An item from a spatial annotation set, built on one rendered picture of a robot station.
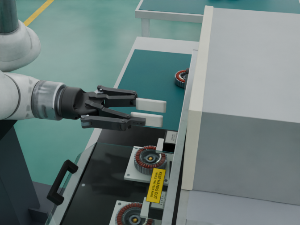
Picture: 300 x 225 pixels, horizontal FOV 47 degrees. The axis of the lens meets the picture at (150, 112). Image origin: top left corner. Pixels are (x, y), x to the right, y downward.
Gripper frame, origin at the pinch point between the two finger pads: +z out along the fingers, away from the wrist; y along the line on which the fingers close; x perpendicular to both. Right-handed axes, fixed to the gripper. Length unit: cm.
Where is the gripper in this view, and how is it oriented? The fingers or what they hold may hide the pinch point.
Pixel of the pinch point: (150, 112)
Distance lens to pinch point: 77.6
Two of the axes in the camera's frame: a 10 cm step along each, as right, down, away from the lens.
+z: 9.8, 1.2, -1.4
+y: -1.8, 6.3, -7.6
